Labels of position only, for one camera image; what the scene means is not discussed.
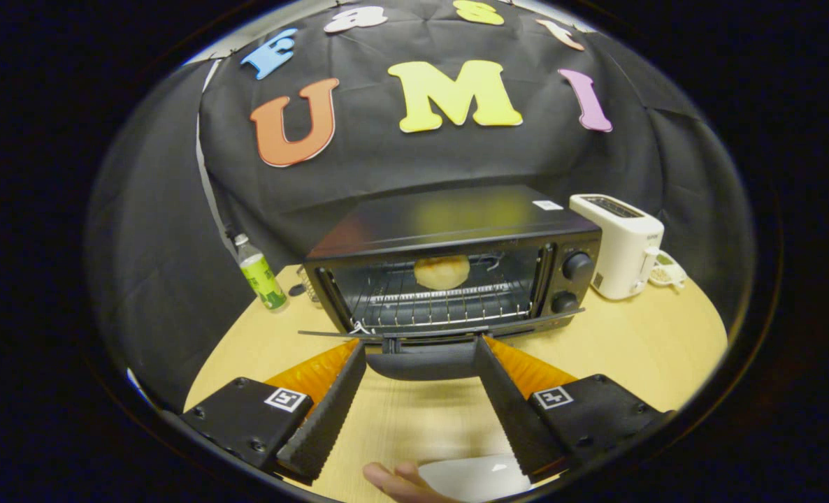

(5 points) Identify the white pop-up toaster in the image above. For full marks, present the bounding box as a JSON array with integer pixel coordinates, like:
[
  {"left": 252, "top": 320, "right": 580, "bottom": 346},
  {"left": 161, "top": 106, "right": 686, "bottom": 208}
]
[{"left": 568, "top": 194, "right": 665, "bottom": 301}]

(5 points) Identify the round golden bread bun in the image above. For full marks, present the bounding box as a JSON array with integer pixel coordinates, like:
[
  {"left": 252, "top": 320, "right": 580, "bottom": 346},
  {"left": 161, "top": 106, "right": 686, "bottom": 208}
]
[{"left": 413, "top": 255, "right": 471, "bottom": 291}]

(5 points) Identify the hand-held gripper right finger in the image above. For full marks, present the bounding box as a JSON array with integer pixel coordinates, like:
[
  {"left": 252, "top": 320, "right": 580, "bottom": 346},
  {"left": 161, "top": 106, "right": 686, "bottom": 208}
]
[{"left": 474, "top": 335, "right": 675, "bottom": 484}]

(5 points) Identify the small clear glass jar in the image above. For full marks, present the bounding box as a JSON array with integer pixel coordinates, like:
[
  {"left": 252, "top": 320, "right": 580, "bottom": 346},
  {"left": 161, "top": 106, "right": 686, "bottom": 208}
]
[{"left": 297, "top": 265, "right": 322, "bottom": 307}]

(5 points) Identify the small white kitchen timer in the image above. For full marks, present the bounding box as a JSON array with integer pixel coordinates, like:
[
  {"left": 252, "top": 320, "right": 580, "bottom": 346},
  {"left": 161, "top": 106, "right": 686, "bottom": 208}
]
[{"left": 649, "top": 250, "right": 688, "bottom": 289}]

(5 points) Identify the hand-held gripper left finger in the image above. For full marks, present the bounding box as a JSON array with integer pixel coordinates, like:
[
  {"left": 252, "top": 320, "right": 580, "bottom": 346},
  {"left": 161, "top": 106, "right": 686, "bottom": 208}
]
[{"left": 180, "top": 341, "right": 368, "bottom": 484}]

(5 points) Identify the black toaster oven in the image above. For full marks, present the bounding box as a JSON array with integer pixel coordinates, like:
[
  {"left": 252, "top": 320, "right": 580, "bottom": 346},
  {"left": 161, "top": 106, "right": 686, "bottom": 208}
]
[{"left": 298, "top": 184, "right": 604, "bottom": 381}]

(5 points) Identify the white plate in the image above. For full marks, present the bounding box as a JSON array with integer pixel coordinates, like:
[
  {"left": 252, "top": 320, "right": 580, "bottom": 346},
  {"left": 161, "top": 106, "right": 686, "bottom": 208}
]
[{"left": 418, "top": 454, "right": 533, "bottom": 502}]

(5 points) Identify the green label plastic bottle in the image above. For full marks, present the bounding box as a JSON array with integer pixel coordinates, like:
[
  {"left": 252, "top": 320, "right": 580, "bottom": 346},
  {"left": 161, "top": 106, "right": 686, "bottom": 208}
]
[{"left": 234, "top": 233, "right": 288, "bottom": 311}]

